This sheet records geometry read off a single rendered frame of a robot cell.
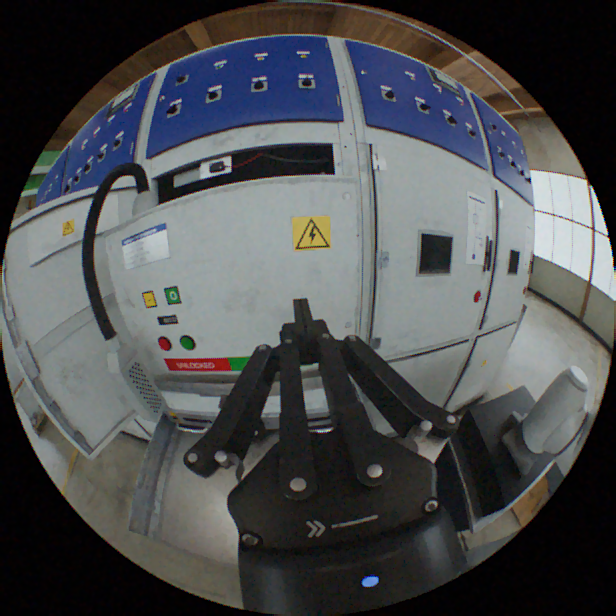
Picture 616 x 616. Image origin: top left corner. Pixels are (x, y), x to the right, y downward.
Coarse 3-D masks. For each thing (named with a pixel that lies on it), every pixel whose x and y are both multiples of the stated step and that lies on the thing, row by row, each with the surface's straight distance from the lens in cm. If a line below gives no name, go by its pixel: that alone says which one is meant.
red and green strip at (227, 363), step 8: (168, 360) 46; (176, 360) 45; (184, 360) 44; (192, 360) 43; (200, 360) 42; (208, 360) 41; (216, 360) 40; (224, 360) 40; (232, 360) 39; (240, 360) 39; (168, 368) 48; (176, 368) 47; (184, 368) 45; (192, 368) 44; (200, 368) 43; (208, 368) 42; (216, 368) 42; (224, 368) 41; (232, 368) 40; (240, 368) 40
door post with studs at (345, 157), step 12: (324, 36) 109; (336, 48) 100; (336, 60) 91; (336, 72) 84; (348, 108) 72; (348, 120) 69; (348, 132) 66; (336, 144) 64; (348, 144) 64; (336, 156) 62; (348, 156) 63; (336, 168) 61; (348, 168) 61; (360, 216) 60; (360, 288) 64
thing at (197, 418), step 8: (168, 408) 62; (320, 408) 49; (168, 416) 65; (184, 416) 60; (192, 416) 58; (200, 416) 56; (208, 416) 55; (216, 416) 53; (264, 416) 50; (272, 416) 49; (312, 416) 50; (320, 416) 50; (328, 416) 51; (192, 424) 62; (200, 424) 60; (264, 424) 52; (272, 424) 52; (312, 424) 53; (320, 424) 53
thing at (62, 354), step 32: (128, 192) 77; (32, 224) 72; (64, 224) 69; (32, 256) 70; (64, 256) 70; (96, 256) 70; (32, 288) 72; (64, 288) 70; (32, 320) 72; (64, 320) 70; (96, 320) 71; (32, 352) 75; (64, 352) 72; (96, 352) 73; (32, 384) 78; (64, 384) 76; (96, 384) 76; (64, 416) 81; (96, 416) 81; (128, 416) 84; (96, 448) 85
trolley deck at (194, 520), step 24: (192, 432) 64; (168, 480) 61; (192, 480) 57; (168, 504) 59; (192, 504) 55; (216, 504) 53; (168, 528) 59; (192, 528) 55; (216, 528) 52; (192, 552) 56; (216, 552) 53
